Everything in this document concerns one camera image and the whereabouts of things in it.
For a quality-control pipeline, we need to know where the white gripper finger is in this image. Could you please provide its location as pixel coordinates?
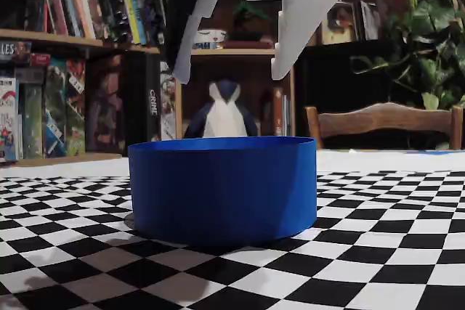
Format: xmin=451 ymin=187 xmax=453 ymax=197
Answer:
xmin=270 ymin=0 xmax=343 ymax=80

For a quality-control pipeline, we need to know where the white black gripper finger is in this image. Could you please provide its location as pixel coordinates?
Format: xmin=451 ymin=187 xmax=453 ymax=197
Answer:
xmin=164 ymin=0 xmax=229 ymax=85

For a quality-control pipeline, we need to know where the black Crime game box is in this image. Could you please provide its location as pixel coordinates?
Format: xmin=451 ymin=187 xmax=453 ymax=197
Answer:
xmin=145 ymin=55 xmax=162 ymax=142

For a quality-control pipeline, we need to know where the pale sketch game box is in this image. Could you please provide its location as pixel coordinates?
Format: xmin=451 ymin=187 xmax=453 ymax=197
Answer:
xmin=160 ymin=70 xmax=177 ymax=142

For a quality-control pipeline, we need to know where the dark purple game box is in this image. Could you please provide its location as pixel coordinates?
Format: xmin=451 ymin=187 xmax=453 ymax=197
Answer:
xmin=85 ymin=54 xmax=124 ymax=154

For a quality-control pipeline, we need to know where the green red game box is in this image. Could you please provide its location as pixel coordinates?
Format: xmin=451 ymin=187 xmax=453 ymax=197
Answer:
xmin=65 ymin=59 xmax=87 ymax=155

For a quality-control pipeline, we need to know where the teal game box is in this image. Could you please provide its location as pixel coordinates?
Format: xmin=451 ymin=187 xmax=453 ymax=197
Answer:
xmin=42 ymin=59 xmax=68 ymax=159

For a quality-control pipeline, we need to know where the Citadelles game box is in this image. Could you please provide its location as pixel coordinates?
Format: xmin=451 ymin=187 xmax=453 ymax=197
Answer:
xmin=0 ymin=41 xmax=33 ymax=65

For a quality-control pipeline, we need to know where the blue round box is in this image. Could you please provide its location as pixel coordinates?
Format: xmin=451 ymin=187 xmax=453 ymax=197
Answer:
xmin=127 ymin=136 xmax=317 ymax=248

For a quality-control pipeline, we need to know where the dark green game box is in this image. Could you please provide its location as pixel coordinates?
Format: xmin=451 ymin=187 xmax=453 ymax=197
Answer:
xmin=17 ymin=84 xmax=45 ymax=160

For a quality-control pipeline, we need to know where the white cartoon game box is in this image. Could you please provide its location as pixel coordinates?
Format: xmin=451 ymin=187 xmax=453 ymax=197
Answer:
xmin=0 ymin=76 xmax=20 ymax=162

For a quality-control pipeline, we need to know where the white patterned bowl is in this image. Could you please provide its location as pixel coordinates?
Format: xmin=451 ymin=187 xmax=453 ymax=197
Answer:
xmin=192 ymin=28 xmax=227 ymax=50

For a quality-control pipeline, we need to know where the framed cartoon picture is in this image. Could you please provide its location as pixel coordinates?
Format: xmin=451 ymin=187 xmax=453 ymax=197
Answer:
xmin=325 ymin=1 xmax=359 ymax=44

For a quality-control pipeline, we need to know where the dark green bonsai model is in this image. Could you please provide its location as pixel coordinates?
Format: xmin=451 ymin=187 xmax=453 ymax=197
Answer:
xmin=227 ymin=0 xmax=272 ymax=43

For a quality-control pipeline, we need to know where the red flat tray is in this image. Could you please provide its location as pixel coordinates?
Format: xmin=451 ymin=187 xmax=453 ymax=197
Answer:
xmin=221 ymin=41 xmax=276 ymax=51

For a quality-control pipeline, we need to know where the yellow green book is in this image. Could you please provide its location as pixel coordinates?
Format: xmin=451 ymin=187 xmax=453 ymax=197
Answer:
xmin=116 ymin=0 xmax=143 ymax=46

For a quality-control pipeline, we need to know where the wooden shelf with black doors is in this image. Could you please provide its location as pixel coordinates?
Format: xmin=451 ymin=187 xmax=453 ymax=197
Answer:
xmin=294 ymin=0 xmax=465 ymax=151

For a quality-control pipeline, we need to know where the light wooden bookshelf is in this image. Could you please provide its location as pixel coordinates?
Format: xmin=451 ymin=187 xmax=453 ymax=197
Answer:
xmin=175 ymin=0 xmax=297 ymax=142

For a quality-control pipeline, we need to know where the white upright book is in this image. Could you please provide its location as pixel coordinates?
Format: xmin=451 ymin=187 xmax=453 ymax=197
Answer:
xmin=357 ymin=0 xmax=383 ymax=41

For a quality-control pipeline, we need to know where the orange spine book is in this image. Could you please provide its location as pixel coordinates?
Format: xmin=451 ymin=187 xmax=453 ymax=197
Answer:
xmin=272 ymin=87 xmax=284 ymax=136

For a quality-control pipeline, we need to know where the thin light blue book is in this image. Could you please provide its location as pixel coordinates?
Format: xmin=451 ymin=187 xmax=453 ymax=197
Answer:
xmin=283 ymin=94 xmax=293 ymax=136

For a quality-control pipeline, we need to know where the orange cover book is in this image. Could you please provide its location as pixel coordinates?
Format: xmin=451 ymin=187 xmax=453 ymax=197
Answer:
xmin=67 ymin=0 xmax=97 ymax=40

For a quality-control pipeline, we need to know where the brown wooden chair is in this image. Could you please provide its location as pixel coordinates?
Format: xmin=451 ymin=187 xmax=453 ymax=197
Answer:
xmin=304 ymin=102 xmax=465 ymax=150

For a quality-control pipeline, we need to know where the green leafy pothos plant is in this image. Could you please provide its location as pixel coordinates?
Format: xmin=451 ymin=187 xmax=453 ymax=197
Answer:
xmin=350 ymin=0 xmax=465 ymax=111

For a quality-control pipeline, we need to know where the pink red book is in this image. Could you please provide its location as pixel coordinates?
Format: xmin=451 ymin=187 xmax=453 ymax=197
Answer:
xmin=45 ymin=0 xmax=70 ymax=37

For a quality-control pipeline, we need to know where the blue tape strip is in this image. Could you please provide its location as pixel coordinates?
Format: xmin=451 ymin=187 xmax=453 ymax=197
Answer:
xmin=406 ymin=147 xmax=452 ymax=155

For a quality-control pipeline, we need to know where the black white checkered mat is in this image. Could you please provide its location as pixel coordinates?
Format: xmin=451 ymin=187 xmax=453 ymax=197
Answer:
xmin=0 ymin=148 xmax=465 ymax=310

